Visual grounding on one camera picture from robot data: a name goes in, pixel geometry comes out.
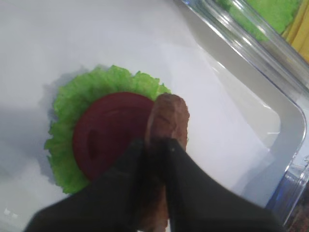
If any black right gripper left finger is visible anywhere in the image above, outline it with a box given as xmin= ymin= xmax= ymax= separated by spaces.
xmin=25 ymin=140 xmax=144 ymax=232

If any yellow cheese slice stack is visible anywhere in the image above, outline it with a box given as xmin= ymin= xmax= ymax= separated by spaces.
xmin=282 ymin=0 xmax=309 ymax=62

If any red tomato slice on burger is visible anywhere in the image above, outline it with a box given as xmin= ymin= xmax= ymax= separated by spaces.
xmin=72 ymin=92 xmax=154 ymax=180

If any green lettuce leaf on tray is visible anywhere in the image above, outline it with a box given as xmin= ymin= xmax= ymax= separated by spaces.
xmin=44 ymin=65 xmax=171 ymax=194

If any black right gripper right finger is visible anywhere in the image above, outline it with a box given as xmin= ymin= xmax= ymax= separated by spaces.
xmin=154 ymin=138 xmax=285 ymax=232

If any green lettuce pile in container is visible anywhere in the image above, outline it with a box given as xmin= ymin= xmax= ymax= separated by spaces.
xmin=216 ymin=0 xmax=301 ymax=41

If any clear patty and tomato container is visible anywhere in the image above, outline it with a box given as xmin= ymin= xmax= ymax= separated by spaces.
xmin=266 ymin=155 xmax=309 ymax=228

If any white paper sheet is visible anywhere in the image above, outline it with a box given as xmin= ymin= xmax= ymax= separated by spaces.
xmin=0 ymin=0 xmax=280 ymax=215

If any clear lettuce and cheese container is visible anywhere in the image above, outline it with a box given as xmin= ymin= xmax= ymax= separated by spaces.
xmin=181 ymin=0 xmax=309 ymax=108

